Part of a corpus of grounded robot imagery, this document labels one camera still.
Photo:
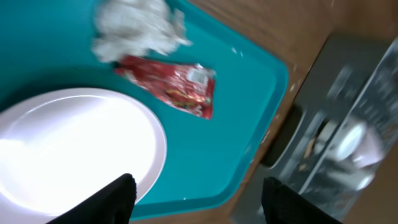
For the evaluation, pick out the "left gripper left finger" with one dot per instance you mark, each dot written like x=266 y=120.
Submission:
x=113 y=204

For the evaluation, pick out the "red snack wrapper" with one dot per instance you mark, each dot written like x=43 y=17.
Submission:
x=186 y=87

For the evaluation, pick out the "white plate with food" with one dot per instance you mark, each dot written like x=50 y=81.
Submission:
x=61 y=147

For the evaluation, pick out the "teal serving tray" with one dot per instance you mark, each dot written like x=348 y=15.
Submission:
x=46 y=45

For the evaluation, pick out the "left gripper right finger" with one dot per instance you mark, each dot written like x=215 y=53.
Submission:
x=281 y=205

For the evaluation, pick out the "white napkin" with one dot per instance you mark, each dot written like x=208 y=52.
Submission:
x=137 y=27

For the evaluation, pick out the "pink bowl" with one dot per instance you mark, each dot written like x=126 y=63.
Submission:
x=369 y=151

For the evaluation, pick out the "white bowl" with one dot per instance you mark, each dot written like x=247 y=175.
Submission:
x=348 y=139

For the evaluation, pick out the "grey dishwasher rack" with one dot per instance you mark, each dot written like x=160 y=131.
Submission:
x=352 y=80

